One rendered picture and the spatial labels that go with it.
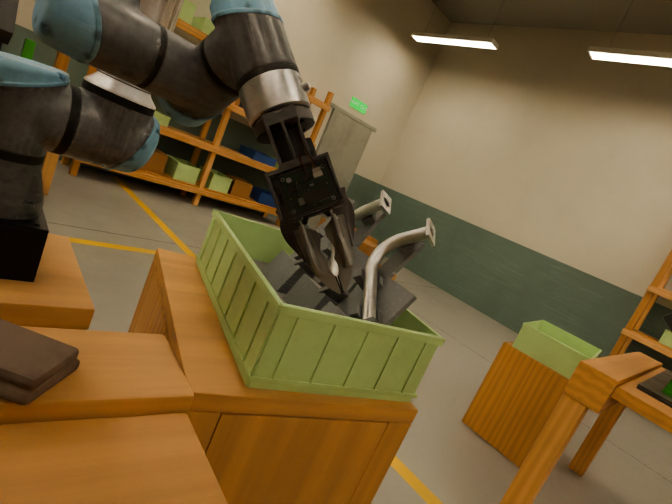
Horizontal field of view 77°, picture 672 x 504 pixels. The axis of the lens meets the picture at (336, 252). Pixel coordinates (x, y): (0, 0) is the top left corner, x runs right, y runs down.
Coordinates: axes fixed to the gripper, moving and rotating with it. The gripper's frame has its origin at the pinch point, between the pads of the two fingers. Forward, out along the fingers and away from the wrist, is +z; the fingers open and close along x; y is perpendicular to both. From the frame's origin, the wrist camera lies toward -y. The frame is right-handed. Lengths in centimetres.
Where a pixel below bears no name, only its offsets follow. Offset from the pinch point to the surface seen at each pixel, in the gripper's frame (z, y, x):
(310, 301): 6, -50, -9
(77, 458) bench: 6.3, 13.3, -27.3
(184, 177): -159, -500, -155
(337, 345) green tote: 13.5, -30.1, -4.9
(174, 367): 3.5, -2.1, -23.3
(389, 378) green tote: 25.9, -39.6, 2.6
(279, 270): -4, -67, -16
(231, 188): -137, -556, -113
